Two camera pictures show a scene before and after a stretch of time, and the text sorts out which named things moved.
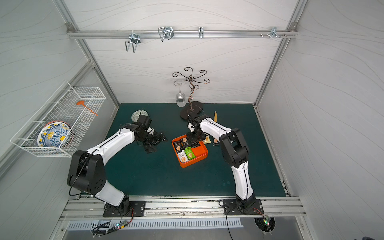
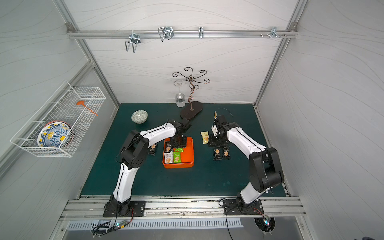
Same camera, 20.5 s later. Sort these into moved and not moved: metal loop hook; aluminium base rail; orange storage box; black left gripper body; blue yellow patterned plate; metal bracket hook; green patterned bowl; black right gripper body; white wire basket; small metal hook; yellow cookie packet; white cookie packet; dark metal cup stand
Moved: black left gripper body; orange storage box; white cookie packet; black right gripper body
Not moved: yellow cookie packet; dark metal cup stand; small metal hook; blue yellow patterned plate; metal loop hook; aluminium base rail; green patterned bowl; white wire basket; metal bracket hook
